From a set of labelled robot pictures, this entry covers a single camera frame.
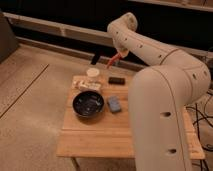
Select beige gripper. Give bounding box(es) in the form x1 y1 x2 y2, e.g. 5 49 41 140
113 40 129 59

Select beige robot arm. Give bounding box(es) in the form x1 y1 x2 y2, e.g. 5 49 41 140
107 12 211 171

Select white ceramic cup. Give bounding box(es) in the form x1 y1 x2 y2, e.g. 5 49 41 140
86 68 100 79

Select black ceramic bowl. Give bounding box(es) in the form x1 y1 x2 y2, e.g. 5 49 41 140
72 91 104 118

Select black rectangular block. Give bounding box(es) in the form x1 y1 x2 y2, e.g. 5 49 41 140
108 77 125 85

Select blue sponge block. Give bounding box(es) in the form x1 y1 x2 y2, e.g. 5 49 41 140
107 96 121 113

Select clear plastic food package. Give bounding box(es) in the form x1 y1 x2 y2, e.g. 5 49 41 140
73 80 102 92

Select wooden table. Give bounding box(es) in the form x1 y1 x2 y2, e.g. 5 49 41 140
57 76 205 161

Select grey cabinet corner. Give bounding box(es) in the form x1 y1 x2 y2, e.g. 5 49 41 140
0 10 19 63

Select black cables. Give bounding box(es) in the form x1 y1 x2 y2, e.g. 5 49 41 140
186 49 213 171

